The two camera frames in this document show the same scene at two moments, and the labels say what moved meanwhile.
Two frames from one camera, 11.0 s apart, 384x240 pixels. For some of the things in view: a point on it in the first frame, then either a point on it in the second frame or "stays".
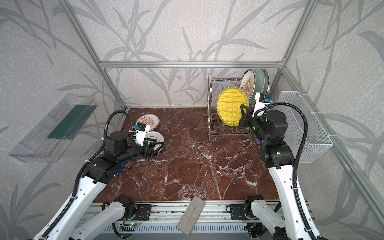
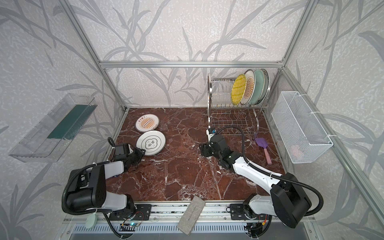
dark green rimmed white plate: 266,84 stays
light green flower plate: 259,84 stays
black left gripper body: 147,149 → 135,154
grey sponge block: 191,215 stays
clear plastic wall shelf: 47,140 stays
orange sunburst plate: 247,83 stays
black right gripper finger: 249,110 → 206,150
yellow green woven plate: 229,102 → 238,89
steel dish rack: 215,125 stays
